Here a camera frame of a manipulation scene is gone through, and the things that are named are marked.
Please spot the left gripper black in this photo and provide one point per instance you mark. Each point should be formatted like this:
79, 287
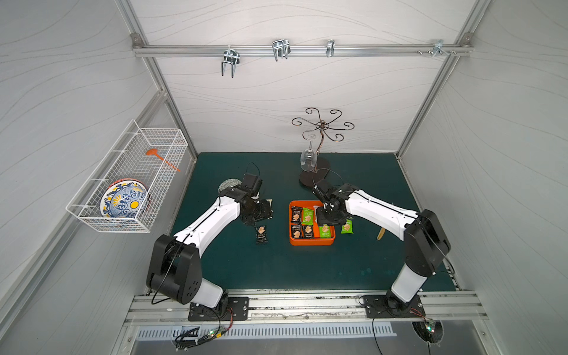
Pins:
262, 211

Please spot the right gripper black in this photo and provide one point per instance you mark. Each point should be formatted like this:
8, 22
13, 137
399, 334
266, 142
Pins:
329, 215

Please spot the green cookie packet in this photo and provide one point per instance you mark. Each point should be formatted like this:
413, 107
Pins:
325, 231
307, 217
347, 227

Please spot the black cookie packet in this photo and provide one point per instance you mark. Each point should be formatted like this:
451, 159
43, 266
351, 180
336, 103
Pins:
296, 214
296, 231
261, 235
308, 231

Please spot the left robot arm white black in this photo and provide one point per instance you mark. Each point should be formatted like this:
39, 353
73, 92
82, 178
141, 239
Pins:
175, 266

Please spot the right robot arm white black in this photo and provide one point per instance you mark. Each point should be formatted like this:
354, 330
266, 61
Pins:
425, 241

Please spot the orange storage box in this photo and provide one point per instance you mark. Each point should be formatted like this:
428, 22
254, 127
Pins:
316, 240

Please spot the green patterned bowl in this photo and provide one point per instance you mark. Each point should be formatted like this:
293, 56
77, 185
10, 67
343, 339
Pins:
229, 183

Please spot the metal glass holder stand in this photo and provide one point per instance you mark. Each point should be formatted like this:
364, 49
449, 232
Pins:
326, 130

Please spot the golden knife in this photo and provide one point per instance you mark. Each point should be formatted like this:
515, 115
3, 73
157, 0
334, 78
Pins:
381, 234

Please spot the clear wine glass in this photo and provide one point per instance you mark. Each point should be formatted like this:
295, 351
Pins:
309, 157

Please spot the orange spatula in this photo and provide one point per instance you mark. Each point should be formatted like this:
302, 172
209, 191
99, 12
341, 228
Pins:
154, 152

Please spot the colourful patterned plate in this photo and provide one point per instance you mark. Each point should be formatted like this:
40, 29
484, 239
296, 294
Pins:
123, 199

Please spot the white vent grille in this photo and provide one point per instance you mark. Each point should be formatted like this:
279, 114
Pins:
304, 330

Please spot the metal hook left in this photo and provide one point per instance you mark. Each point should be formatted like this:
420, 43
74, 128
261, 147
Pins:
231, 59

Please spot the metal hook middle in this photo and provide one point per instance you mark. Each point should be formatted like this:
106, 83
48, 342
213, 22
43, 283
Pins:
281, 49

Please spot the metal hook small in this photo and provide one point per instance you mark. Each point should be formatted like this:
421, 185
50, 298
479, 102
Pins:
330, 48

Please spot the metal hook right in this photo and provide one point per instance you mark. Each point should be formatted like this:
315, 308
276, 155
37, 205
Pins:
438, 49

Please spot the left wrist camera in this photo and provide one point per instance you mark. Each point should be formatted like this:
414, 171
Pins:
251, 183

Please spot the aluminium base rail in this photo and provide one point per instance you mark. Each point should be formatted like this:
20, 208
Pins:
289, 306

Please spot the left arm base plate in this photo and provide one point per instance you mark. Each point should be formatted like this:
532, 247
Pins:
235, 308

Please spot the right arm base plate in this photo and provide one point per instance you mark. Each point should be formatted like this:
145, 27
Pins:
377, 306

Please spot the white wire basket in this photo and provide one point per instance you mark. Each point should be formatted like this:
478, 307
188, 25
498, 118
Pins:
127, 160

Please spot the aluminium top rail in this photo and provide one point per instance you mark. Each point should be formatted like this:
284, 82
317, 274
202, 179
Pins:
297, 50

